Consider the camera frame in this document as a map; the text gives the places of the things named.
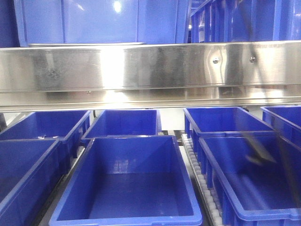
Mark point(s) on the blue bin lower right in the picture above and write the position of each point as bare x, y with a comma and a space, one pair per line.
257, 179

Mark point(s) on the blue crate upper right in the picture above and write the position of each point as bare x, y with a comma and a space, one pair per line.
245, 20

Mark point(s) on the blue bin lower left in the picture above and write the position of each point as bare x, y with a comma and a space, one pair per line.
29, 170

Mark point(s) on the blue bin rear middle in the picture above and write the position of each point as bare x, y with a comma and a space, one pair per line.
124, 123

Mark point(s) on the blue bin far right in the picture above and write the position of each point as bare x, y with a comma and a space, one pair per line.
286, 120

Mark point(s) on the blue bin rear left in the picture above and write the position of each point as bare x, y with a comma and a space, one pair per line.
66, 126

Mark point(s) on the blue bin rear right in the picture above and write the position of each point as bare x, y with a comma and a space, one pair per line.
220, 122

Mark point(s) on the silver metal tray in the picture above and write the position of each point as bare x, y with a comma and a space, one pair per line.
35, 45

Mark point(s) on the large blue bin upper left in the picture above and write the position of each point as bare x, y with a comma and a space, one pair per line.
102, 21

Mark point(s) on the blue bin lower middle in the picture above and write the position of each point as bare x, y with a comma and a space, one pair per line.
129, 181

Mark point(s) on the roller track rail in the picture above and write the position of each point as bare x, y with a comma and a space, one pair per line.
213, 215

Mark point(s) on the stainless steel shelf rail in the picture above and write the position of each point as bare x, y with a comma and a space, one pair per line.
133, 75

